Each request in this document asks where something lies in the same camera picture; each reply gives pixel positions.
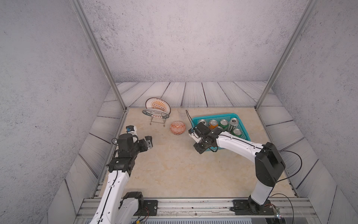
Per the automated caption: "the teal plastic basket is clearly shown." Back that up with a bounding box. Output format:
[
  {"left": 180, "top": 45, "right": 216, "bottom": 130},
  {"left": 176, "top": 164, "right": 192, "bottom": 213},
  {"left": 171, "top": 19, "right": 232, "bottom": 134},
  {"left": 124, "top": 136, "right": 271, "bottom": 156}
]
[{"left": 189, "top": 113, "right": 260, "bottom": 158}]

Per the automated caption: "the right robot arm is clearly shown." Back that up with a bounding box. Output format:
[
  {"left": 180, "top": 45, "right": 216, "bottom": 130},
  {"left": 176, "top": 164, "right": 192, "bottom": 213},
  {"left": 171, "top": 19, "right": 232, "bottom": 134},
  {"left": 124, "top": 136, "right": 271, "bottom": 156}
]
[{"left": 188, "top": 123, "right": 286, "bottom": 211}]

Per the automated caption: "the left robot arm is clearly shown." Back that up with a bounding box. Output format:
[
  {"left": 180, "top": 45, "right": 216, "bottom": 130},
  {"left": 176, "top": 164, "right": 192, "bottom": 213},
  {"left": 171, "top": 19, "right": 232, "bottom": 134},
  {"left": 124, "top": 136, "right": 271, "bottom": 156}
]
[{"left": 91, "top": 126, "right": 153, "bottom": 224}]

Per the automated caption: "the orange can back row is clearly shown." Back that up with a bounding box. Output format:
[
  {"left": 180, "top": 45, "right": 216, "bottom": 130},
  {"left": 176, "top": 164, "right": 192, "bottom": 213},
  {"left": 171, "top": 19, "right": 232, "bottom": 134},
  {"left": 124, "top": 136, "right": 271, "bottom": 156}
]
[{"left": 209, "top": 119, "right": 219, "bottom": 130}]

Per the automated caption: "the orange patterned bowl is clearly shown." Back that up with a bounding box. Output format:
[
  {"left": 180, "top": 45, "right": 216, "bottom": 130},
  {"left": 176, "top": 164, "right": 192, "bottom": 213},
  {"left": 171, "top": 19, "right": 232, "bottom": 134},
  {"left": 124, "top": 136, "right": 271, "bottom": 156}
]
[{"left": 170, "top": 121, "right": 186, "bottom": 135}]

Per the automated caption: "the green can back row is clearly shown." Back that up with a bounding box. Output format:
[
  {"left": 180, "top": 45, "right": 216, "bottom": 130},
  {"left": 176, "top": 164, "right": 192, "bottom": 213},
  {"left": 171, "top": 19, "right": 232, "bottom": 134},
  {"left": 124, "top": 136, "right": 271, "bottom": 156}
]
[{"left": 219, "top": 119, "right": 229, "bottom": 130}]

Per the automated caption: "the green rimmed plate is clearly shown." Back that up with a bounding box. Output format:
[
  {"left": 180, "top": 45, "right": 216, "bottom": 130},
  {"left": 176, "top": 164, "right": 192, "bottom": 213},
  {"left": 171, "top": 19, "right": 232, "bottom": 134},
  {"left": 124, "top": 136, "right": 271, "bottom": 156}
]
[{"left": 142, "top": 108, "right": 170, "bottom": 119}]

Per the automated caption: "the green Sprite can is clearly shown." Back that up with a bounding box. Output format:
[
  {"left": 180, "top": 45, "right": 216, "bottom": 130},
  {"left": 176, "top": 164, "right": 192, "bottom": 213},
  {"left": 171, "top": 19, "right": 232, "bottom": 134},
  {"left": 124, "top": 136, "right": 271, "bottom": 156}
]
[{"left": 231, "top": 128, "right": 242, "bottom": 138}]

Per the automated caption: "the upright sunburst plate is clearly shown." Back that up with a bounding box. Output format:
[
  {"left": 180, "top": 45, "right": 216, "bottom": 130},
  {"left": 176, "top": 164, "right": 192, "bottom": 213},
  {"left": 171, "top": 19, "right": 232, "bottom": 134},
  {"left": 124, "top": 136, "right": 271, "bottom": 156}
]
[{"left": 145, "top": 97, "right": 171, "bottom": 114}]

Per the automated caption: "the metal wire plate stand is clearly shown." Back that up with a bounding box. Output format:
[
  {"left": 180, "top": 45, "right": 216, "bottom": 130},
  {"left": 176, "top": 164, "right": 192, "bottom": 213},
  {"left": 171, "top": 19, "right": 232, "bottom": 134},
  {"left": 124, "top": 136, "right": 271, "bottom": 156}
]
[{"left": 150, "top": 115, "right": 169, "bottom": 127}]

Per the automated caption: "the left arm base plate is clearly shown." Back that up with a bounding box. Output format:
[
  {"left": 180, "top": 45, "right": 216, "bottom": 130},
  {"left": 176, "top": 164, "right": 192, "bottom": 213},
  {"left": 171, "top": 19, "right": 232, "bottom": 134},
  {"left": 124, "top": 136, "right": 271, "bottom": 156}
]
[{"left": 134, "top": 200, "right": 158, "bottom": 217}]

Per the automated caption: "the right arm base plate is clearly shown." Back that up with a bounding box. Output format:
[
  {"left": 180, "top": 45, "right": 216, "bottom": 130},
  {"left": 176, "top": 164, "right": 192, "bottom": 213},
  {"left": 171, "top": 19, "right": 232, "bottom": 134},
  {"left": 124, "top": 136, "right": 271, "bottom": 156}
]
[{"left": 230, "top": 198, "right": 276, "bottom": 216}]

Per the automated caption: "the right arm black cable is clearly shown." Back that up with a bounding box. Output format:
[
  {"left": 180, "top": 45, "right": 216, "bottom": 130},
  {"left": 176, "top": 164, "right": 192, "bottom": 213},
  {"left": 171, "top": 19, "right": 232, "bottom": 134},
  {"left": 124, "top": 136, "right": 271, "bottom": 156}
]
[{"left": 185, "top": 110, "right": 303, "bottom": 224}]

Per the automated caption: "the right aluminium frame post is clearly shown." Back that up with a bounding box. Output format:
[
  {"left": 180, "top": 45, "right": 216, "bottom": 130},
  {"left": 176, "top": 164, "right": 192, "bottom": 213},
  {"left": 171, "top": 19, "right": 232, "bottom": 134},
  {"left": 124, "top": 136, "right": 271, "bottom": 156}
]
[{"left": 255, "top": 0, "right": 318, "bottom": 112}]

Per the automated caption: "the aluminium frame post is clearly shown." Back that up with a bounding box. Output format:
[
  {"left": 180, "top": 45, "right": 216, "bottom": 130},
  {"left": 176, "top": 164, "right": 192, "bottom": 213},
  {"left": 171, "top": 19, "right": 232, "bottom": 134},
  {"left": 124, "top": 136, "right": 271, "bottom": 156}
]
[
  {"left": 70, "top": 0, "right": 127, "bottom": 111},
  {"left": 255, "top": 0, "right": 318, "bottom": 112}
]

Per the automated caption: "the aluminium front rail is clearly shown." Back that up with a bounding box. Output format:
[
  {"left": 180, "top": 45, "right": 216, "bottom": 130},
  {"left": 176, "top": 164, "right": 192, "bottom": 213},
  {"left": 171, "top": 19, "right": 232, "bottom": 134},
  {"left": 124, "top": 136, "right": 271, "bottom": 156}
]
[{"left": 74, "top": 197, "right": 321, "bottom": 224}]

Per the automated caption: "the left aluminium frame post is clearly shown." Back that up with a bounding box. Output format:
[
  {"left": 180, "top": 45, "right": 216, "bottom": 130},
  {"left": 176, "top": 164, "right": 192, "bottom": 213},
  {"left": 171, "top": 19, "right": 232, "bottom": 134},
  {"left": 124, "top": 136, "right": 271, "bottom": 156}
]
[{"left": 70, "top": 0, "right": 127, "bottom": 111}]

